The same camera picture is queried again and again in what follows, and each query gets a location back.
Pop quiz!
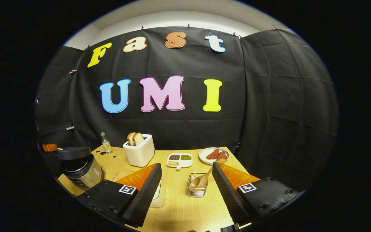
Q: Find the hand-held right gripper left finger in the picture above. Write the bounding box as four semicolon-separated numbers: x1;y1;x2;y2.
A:
78;163;163;228

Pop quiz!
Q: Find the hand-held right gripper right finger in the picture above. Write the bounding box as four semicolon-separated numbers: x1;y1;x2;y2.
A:
212;162;302;226

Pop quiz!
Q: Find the white rice box clear lid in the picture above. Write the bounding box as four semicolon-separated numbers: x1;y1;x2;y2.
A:
112;170;166;208

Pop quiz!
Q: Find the wire chopstick holder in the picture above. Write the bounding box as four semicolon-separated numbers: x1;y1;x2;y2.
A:
187;172;209;198

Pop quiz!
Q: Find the wooden spoon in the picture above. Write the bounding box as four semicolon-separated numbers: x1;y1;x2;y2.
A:
189;167;213;189

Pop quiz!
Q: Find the dark grey rice cooker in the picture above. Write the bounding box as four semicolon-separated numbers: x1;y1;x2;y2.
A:
57;147;104;190

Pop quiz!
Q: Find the white toaster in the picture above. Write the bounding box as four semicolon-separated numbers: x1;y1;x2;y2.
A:
123;134;156;167

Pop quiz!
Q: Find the white round plate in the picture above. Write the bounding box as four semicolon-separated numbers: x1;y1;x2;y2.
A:
199;147;230;165

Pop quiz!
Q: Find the white divided dish of beans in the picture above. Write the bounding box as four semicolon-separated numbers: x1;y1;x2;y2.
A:
166;153;193;170

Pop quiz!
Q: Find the glass bottle yellow label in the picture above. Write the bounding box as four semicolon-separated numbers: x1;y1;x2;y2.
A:
100;132;112;153

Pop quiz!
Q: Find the black backdrop cloth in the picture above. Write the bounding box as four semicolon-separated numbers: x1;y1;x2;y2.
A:
35;26;339;194

